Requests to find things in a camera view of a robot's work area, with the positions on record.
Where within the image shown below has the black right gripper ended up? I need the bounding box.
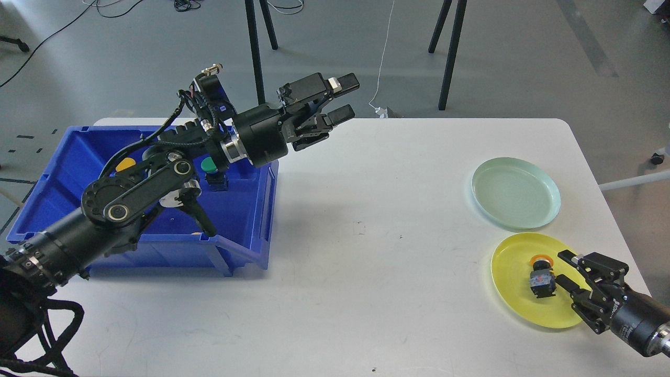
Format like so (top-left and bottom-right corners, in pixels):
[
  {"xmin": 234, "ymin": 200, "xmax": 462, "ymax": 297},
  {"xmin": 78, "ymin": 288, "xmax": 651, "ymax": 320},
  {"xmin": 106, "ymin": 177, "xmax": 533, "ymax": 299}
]
[{"xmin": 556, "ymin": 250, "xmax": 669, "ymax": 357}]

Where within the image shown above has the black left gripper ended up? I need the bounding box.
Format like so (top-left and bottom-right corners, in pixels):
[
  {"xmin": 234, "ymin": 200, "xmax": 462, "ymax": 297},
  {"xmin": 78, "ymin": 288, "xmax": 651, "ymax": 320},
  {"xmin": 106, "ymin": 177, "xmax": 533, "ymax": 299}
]
[{"xmin": 232, "ymin": 72, "xmax": 361, "ymax": 167}]

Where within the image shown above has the yellow push button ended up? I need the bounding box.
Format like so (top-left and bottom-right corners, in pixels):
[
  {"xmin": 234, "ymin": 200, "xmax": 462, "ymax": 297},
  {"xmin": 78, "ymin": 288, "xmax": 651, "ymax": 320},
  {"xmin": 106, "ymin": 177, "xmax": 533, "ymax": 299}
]
[
  {"xmin": 529, "ymin": 254, "xmax": 556, "ymax": 299},
  {"xmin": 115, "ymin": 157, "xmax": 137, "ymax": 173}
]

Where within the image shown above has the green push button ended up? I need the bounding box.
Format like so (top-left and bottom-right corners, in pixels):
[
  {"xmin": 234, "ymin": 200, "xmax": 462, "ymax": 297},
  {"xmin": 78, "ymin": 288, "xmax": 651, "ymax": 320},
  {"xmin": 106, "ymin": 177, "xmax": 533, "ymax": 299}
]
[{"xmin": 200, "ymin": 157, "xmax": 228, "ymax": 192}]

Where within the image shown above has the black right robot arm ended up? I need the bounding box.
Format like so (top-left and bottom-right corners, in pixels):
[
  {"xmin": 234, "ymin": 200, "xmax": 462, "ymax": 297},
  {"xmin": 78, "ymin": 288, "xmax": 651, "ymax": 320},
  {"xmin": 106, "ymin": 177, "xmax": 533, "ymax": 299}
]
[{"xmin": 556, "ymin": 250, "xmax": 669, "ymax": 357}]

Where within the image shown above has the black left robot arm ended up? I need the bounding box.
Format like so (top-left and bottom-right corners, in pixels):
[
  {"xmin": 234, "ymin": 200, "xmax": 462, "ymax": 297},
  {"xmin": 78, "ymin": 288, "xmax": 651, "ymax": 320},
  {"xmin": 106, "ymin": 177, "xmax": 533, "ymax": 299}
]
[{"xmin": 2, "ymin": 64, "xmax": 360, "ymax": 376}]

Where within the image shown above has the yellow plate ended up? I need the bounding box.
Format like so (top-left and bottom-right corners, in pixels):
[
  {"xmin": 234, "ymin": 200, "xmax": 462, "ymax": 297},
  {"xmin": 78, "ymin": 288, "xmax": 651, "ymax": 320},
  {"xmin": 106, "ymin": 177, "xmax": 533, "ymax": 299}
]
[{"xmin": 490, "ymin": 233, "xmax": 589, "ymax": 329}]

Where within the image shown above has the pale green plate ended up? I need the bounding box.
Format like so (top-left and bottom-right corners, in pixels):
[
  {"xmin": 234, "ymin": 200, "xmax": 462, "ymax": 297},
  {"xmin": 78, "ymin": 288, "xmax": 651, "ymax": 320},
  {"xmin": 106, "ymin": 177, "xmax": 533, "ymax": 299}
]
[{"xmin": 471, "ymin": 157, "xmax": 562, "ymax": 230}]

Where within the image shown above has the blue plastic storage bin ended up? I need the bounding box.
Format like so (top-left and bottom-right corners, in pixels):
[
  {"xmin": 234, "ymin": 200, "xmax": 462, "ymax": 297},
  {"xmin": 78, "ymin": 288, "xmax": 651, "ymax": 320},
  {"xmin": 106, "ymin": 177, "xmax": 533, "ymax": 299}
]
[{"xmin": 6, "ymin": 126, "xmax": 278, "ymax": 276}]

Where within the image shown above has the black tripod left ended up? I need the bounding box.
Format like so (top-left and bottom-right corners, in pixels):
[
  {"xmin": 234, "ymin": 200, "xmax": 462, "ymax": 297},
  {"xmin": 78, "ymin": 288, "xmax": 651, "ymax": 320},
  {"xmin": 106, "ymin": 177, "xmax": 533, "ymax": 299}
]
[{"xmin": 244, "ymin": 0, "xmax": 278, "ymax": 105}]

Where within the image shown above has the black tripod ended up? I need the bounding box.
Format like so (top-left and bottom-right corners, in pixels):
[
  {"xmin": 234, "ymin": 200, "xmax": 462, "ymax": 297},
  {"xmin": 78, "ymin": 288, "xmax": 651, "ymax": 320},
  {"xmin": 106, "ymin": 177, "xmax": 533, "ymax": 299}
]
[
  {"xmin": 244, "ymin": 0, "xmax": 278, "ymax": 105},
  {"xmin": 428, "ymin": 0, "xmax": 467, "ymax": 110}
]

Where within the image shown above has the black tripod right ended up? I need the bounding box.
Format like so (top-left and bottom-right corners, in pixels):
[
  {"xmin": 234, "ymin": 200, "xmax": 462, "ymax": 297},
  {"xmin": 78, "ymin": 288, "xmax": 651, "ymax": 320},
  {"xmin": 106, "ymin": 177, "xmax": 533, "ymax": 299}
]
[{"xmin": 428, "ymin": 0, "xmax": 467, "ymax": 110}]

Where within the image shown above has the white cable with plug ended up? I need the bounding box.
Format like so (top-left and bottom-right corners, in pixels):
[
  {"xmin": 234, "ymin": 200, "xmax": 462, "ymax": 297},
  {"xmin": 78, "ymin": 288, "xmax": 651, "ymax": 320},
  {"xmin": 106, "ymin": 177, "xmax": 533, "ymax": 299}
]
[{"xmin": 368, "ymin": 0, "xmax": 398, "ymax": 119}]

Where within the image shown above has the black floor cable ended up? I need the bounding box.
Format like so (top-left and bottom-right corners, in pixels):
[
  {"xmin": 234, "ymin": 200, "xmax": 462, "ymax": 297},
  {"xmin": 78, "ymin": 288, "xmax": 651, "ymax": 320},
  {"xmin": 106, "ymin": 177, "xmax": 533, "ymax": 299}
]
[{"xmin": 0, "ymin": 0, "xmax": 144, "ymax": 87}]

